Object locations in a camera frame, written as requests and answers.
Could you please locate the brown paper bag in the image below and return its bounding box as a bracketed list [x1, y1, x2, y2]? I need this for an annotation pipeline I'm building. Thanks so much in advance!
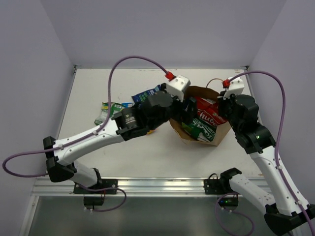
[169, 86, 231, 147]

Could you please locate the yellow m&m packet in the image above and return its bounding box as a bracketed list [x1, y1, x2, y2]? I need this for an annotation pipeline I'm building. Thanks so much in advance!
[146, 129, 156, 135]

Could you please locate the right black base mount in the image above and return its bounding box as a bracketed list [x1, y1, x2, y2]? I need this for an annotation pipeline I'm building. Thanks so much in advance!
[203, 168, 242, 210]

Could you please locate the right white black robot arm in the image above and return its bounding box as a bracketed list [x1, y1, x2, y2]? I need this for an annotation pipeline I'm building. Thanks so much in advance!
[218, 94, 315, 236]

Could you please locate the aluminium rail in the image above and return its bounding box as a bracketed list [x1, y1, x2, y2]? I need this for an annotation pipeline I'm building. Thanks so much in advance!
[31, 177, 210, 197]

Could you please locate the red snack bag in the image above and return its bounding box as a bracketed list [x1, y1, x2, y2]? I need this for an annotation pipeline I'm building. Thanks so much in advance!
[195, 97, 227, 126]

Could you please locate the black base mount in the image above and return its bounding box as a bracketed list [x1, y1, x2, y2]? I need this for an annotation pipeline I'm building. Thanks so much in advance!
[203, 168, 242, 210]
[73, 178, 118, 209]

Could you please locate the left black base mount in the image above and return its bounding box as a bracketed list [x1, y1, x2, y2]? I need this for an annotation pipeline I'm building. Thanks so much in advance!
[73, 178, 118, 209]

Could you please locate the blue white snack packet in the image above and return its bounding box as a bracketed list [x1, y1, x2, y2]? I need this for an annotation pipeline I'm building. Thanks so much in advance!
[122, 102, 134, 108]

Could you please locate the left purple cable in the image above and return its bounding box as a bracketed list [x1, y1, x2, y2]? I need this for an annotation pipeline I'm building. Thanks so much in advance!
[2, 56, 173, 177]

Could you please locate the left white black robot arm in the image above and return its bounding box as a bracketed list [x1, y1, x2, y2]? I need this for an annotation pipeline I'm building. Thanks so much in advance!
[43, 91, 197, 193]

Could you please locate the dark blue crisps bag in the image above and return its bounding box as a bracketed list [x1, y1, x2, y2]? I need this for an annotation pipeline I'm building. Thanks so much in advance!
[131, 85, 161, 103]

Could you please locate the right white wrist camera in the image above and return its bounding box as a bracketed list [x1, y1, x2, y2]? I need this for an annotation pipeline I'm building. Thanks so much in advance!
[222, 77, 245, 100]

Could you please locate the dark green snack packet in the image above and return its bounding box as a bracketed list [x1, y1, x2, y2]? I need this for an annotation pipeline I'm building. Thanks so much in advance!
[182, 118, 217, 142]

